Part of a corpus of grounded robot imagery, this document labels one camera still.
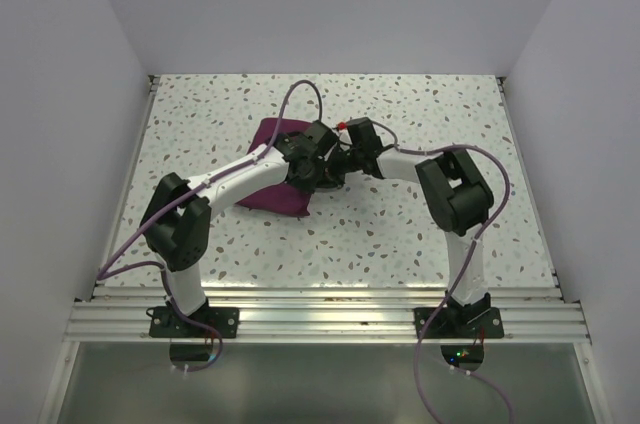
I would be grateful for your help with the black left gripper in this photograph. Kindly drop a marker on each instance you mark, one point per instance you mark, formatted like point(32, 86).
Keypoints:
point(308, 185)

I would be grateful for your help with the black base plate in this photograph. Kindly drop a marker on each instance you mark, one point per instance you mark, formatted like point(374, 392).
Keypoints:
point(166, 323)
point(447, 326)

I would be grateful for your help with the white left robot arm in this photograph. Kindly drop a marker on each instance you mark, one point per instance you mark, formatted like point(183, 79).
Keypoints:
point(177, 220)

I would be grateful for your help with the purple cloth mat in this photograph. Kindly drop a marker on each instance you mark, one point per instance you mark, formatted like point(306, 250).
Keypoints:
point(281, 199)

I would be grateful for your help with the aluminium rail frame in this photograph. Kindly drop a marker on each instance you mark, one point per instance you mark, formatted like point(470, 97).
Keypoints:
point(326, 332)

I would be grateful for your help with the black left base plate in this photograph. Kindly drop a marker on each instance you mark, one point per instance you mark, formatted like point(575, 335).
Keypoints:
point(166, 323)

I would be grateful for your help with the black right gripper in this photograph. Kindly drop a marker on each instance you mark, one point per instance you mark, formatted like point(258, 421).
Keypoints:
point(335, 179)

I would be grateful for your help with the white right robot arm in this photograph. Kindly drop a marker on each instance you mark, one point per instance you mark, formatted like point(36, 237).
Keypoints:
point(457, 196)

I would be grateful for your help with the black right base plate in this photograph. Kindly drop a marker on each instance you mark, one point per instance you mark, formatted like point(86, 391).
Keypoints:
point(447, 326)

